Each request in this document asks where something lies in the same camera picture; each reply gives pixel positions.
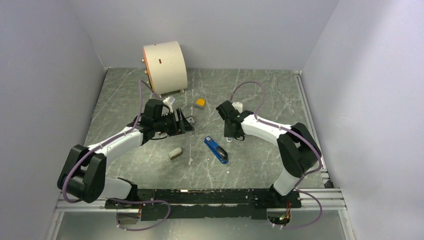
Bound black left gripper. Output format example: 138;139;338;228
153;108;195;137

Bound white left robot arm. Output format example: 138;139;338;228
57;99;195;208

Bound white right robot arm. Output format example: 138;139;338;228
216;100;322;207

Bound blue black stapler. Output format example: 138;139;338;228
203;136;229;165

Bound beige brown small box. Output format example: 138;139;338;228
168;147;184;161

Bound yellow grey small box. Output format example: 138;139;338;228
194;98;206;109

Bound beige cylindrical drum device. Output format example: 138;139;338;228
142;41;188;95

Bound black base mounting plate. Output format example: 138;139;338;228
104;188;302;221

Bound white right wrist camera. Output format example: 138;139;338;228
231;102;243;113

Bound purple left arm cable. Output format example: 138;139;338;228
61;79;172;232

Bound aluminium right side rail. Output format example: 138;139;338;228
292;70;335;189

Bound aluminium rail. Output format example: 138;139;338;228
292;70;335;189
54;188;347;214

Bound aluminium front rail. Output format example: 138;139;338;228
54;188;347;214

